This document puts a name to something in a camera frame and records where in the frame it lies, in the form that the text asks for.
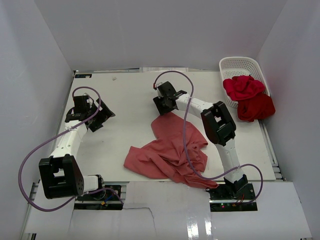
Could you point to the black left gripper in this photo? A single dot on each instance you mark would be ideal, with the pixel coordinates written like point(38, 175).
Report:
point(104, 114)

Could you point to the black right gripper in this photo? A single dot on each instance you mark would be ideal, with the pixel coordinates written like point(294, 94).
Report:
point(158, 101)

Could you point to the salmon pink t shirt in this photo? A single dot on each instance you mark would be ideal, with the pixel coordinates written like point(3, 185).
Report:
point(175, 154)

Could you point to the red t shirt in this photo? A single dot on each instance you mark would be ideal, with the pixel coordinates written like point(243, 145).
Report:
point(253, 103)

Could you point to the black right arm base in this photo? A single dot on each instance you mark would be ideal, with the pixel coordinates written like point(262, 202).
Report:
point(224, 200)

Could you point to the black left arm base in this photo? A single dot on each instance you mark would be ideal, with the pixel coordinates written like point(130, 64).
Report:
point(105, 200)

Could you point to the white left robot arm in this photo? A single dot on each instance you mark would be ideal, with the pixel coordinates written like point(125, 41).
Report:
point(60, 174)

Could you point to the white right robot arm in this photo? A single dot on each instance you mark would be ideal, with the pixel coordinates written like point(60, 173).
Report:
point(218, 125)

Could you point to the black table label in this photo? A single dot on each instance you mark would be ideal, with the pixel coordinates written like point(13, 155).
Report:
point(82, 76)

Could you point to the white plastic basket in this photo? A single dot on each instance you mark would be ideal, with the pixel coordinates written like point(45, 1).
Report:
point(238, 66)

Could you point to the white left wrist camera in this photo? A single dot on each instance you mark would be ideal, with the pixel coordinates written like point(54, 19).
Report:
point(86, 98)

